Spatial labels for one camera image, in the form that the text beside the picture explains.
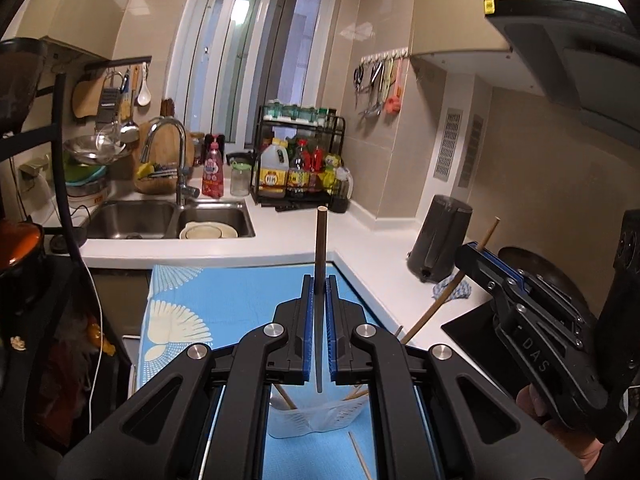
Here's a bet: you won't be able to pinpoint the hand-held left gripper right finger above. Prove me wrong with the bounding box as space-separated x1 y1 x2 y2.
325 273 585 480

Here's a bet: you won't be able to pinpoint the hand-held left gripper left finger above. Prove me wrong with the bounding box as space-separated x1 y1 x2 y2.
57 274 318 480

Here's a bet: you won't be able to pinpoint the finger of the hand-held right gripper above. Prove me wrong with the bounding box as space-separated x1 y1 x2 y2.
454 241 522 295
477 248 587 322

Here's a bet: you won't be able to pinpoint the clear plastic container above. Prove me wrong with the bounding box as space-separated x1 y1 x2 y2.
266 384 373 441

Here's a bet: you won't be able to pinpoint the person's right hand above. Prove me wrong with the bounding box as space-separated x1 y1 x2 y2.
515 382 608 475

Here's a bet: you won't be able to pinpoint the black wok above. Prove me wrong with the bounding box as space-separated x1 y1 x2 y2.
497 246 601 321

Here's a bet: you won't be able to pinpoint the checked dish cloth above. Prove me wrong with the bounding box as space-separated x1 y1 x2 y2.
432 275 472 303

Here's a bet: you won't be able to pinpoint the dark electric kettle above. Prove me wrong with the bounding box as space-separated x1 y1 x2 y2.
407 194 474 284

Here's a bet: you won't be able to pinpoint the black glass gas stove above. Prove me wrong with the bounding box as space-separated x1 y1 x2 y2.
441 302 506 361

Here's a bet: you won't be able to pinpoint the blue cloth with white fans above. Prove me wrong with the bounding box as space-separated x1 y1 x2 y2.
136 260 401 480

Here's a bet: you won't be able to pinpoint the white plates in sink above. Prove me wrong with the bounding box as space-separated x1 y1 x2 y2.
179 220 239 240

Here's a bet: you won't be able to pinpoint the dark sauce bottle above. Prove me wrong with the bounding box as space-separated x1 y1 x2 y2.
287 137 311 197

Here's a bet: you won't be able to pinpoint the yellow oil jug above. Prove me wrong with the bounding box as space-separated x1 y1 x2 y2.
259 139 291 198

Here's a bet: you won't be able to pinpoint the yellow-green bottle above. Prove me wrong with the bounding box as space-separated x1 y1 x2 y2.
324 154 343 191

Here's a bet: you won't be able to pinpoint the red label sauce bottle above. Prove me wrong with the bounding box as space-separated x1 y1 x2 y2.
307 145 328 193

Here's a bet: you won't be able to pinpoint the glass jar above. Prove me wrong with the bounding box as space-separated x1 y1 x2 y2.
229 156 251 198

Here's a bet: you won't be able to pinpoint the orange kitchen brush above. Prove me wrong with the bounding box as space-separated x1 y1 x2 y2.
384 57 404 115

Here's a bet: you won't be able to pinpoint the black spice rack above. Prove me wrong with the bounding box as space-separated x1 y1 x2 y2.
254 105 347 206

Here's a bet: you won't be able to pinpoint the red dish soap bottle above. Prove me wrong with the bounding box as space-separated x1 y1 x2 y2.
201 132 225 199

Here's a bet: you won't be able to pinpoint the chrome faucet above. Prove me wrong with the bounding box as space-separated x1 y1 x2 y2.
140 116 201 207

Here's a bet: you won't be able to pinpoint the orange plastic bag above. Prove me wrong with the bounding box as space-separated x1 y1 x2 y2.
82 312 117 357

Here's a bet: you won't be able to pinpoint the steel sink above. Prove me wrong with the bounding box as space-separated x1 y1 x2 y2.
82 199 256 241

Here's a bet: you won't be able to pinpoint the row of spice jars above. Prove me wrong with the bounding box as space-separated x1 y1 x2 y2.
267 100 337 123

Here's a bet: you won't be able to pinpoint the dark range hood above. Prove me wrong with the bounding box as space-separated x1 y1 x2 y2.
484 0 640 148

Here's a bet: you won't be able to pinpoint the round wooden cutting board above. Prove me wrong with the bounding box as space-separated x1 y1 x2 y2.
135 117 194 195

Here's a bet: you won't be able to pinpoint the steel ladle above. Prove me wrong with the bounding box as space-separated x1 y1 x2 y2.
119 72 141 144

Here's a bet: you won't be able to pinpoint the green basin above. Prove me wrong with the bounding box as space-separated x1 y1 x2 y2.
65 160 109 187

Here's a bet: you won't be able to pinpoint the steel bowl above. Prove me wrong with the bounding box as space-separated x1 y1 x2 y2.
64 132 127 166

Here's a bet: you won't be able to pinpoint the white ladle spoon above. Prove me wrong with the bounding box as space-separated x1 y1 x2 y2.
136 62 152 107

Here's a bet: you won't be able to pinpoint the black pot with orange lid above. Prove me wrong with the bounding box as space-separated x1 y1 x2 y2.
0 220 47 303

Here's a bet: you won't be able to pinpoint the black metal shelf rack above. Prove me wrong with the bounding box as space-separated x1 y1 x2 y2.
0 72 131 480

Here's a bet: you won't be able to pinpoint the metal grater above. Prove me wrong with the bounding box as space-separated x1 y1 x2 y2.
96 72 124 124

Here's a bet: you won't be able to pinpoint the hanging wooden cutting board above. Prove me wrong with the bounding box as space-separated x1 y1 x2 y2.
72 72 108 122

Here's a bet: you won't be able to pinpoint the wall vent grille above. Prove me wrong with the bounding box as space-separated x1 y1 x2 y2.
460 114 485 188
432 107 463 182

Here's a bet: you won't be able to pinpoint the white cable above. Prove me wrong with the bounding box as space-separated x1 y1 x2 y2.
75 255 107 441

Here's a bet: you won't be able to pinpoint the white hook rail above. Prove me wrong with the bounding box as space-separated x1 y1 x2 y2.
360 47 409 64

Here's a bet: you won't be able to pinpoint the beige wall cabinet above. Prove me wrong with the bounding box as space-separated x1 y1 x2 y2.
407 0 608 61

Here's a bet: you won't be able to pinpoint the white window frame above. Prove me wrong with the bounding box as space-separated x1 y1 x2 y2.
167 0 346 148

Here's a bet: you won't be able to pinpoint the wall outlet with plug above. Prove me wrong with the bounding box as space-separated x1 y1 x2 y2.
19 157 51 193

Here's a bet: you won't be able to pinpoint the black hanging rail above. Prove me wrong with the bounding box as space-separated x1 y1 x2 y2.
84 56 152 73

